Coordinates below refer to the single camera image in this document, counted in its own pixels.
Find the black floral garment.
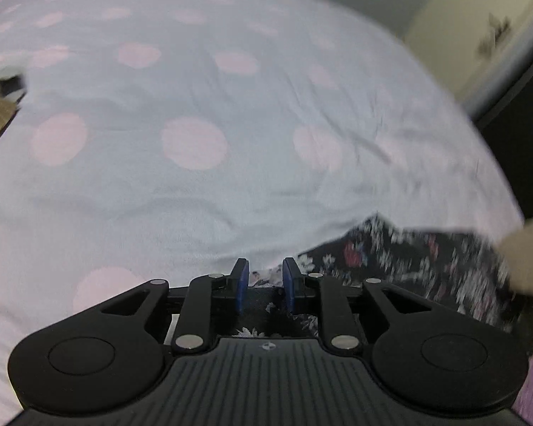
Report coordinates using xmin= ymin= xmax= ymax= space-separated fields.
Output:
xmin=235 ymin=212 xmax=533 ymax=338

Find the pink-dotted light bedsheet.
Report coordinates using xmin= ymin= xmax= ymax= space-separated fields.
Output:
xmin=0 ymin=0 xmax=523 ymax=425

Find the cream wardrobe door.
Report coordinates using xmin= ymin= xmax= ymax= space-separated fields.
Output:
xmin=403 ymin=0 xmax=533 ymax=100

